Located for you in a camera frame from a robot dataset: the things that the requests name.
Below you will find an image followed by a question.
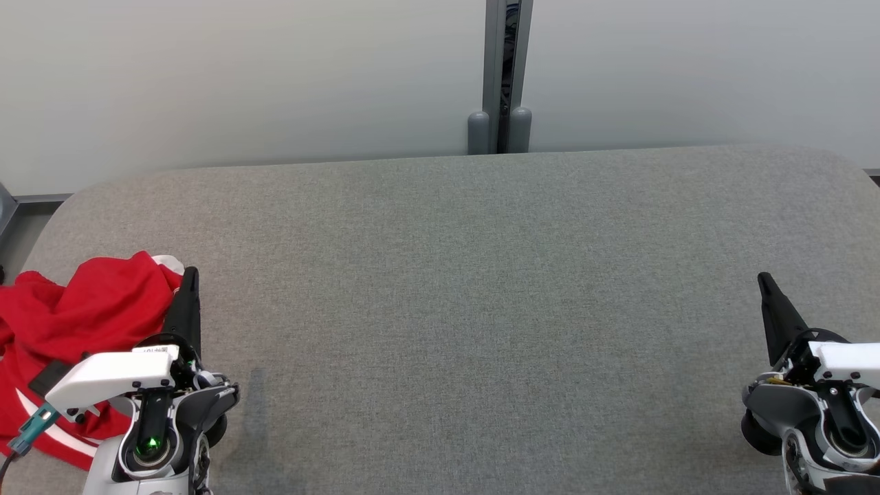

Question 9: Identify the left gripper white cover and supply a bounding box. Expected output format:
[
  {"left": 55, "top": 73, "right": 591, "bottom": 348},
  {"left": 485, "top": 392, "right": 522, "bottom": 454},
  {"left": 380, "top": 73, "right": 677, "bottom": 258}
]
[{"left": 45, "top": 267, "right": 207, "bottom": 421}]

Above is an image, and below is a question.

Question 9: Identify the grey partition post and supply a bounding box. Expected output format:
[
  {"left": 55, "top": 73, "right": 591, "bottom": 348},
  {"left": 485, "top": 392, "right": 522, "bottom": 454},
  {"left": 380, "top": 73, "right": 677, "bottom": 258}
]
[{"left": 481, "top": 0, "right": 534, "bottom": 153}]

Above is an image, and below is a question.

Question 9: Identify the red white basketball jersey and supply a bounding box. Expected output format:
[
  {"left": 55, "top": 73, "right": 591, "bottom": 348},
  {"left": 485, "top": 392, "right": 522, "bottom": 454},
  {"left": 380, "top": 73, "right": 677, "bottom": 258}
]
[{"left": 0, "top": 251, "right": 186, "bottom": 472}]

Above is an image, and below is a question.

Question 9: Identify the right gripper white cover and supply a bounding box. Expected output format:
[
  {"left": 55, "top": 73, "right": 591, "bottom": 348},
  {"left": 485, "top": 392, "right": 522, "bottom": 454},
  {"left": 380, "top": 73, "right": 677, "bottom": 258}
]
[{"left": 758, "top": 272, "right": 880, "bottom": 389}]

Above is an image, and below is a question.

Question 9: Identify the grey cylindrical post foot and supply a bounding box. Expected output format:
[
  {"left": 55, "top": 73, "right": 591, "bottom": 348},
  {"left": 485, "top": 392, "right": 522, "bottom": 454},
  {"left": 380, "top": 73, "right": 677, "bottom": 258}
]
[
  {"left": 509, "top": 107, "right": 534, "bottom": 153},
  {"left": 467, "top": 110, "right": 491, "bottom": 155}
]

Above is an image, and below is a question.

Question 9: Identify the left teal connector black cable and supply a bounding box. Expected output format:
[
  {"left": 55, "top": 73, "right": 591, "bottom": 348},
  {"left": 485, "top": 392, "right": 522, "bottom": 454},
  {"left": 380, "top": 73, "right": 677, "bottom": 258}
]
[{"left": 0, "top": 404, "right": 60, "bottom": 482}]

